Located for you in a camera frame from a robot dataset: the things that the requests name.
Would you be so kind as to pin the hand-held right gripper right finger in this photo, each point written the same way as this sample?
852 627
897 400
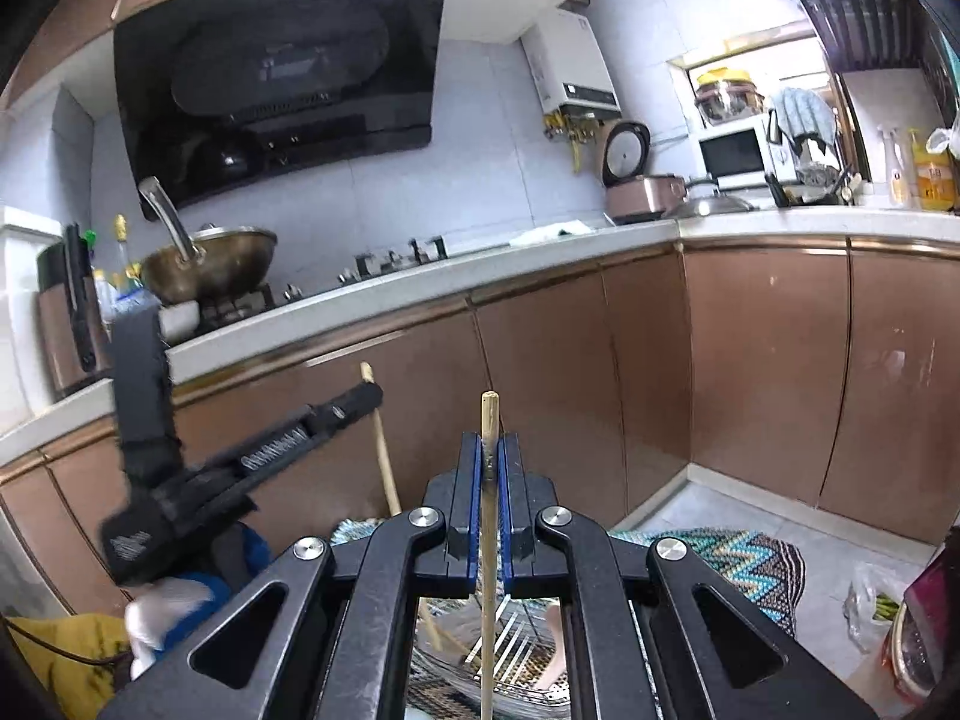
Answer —
510 540

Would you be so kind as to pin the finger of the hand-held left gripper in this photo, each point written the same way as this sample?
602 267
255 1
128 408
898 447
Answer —
300 439

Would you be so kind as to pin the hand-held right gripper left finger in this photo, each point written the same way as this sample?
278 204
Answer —
471 540

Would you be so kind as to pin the wooden chopstick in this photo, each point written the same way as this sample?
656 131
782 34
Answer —
386 465
489 420

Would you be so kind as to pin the person's left hand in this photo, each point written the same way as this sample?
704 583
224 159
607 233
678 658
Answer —
161 611

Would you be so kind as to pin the white bowl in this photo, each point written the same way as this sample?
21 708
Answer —
178 319

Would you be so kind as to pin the copper black appliance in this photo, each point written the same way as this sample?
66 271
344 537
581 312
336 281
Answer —
60 315

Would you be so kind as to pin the oil bottles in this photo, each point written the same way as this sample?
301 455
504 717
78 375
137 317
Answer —
120 277

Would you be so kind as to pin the black gas stove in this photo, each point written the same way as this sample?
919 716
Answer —
375 262

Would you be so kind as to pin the zigzag patterned rug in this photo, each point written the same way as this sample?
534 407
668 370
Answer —
735 562

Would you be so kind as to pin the yellow cloth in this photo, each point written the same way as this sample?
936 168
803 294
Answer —
67 667

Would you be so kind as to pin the copper base cabinets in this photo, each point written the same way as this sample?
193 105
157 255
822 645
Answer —
750 360

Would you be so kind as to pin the white cloth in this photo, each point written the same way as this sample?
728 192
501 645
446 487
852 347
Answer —
551 234

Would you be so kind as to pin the clear bag of greens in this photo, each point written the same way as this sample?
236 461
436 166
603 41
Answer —
870 607

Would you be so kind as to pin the black range hood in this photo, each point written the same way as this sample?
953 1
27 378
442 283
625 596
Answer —
300 52

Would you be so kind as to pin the steel wok lid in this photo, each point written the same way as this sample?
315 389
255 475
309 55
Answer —
709 204

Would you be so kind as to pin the copper rice cooker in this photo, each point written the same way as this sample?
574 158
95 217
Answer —
626 154

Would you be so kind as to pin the dark red bag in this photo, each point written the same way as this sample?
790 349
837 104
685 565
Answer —
930 615

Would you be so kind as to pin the white microwave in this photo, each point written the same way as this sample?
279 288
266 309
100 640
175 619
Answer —
731 154

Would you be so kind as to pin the white water heater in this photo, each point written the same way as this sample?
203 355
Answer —
570 52

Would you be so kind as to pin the black dish drainer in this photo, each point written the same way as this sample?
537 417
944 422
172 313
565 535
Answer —
814 176

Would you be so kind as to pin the steel pot with yellow lid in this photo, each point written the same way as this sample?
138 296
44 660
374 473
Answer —
724 101

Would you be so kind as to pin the light blue towel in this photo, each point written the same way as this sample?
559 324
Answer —
802 112

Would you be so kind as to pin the clear spray bottle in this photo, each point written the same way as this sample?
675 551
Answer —
896 172

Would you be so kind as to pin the yellow detergent bottle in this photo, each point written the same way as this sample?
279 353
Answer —
934 180

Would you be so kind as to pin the hanging plastic bags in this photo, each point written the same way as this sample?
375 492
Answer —
946 139

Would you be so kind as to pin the black wall shelf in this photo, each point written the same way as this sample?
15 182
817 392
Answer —
855 7

